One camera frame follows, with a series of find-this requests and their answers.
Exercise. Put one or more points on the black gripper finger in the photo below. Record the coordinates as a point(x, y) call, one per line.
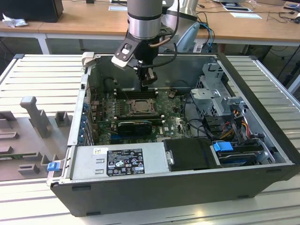
point(140, 70)
point(145, 79)

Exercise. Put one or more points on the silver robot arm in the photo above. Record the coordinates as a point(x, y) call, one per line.
point(144, 25)

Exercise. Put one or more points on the black RAM slot bank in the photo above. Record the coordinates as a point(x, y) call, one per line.
point(140, 117)
point(131, 95)

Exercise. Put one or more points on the CPU socket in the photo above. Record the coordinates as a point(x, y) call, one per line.
point(127, 106)

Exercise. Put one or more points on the pale blue teach pendant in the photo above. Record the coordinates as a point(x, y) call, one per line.
point(187, 37)

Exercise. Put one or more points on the green motherboard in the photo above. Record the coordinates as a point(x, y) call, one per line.
point(173, 119)

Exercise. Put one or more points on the black graphics card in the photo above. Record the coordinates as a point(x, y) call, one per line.
point(134, 128)

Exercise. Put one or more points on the small white labelled box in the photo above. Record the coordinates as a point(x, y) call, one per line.
point(198, 48)

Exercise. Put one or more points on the white paper sheet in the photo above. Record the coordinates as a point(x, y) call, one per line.
point(118, 8)

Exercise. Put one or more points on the wooden desk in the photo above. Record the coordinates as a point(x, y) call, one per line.
point(93, 21)

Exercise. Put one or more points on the grey metal disk bay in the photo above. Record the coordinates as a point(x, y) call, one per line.
point(208, 98)

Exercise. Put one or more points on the silver shroud latch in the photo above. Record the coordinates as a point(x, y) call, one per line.
point(170, 159)

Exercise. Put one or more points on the black plastic shroud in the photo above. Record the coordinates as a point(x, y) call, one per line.
point(189, 154)

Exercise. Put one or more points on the dark flat tablet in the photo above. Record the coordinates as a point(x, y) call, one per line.
point(236, 9)

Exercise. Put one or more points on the hard disk in blue carrier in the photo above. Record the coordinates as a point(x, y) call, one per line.
point(222, 146)

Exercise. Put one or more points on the silver power supply unit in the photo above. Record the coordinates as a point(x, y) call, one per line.
point(86, 164)

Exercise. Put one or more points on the pale blue paper sheet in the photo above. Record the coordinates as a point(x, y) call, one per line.
point(246, 15)

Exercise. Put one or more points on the dark grey PC case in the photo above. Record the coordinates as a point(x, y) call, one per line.
point(140, 197)

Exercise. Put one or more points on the black computer tower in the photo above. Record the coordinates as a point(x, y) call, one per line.
point(30, 9)

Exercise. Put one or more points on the blue case latch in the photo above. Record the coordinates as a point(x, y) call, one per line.
point(52, 167)

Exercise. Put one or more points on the crumpled white paper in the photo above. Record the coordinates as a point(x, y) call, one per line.
point(16, 22)

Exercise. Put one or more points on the grey parts rack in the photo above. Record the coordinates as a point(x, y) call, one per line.
point(28, 143)

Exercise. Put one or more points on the green RAM stick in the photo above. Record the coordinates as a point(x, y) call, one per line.
point(14, 157)

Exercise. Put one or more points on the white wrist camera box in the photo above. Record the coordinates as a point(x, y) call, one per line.
point(122, 59)

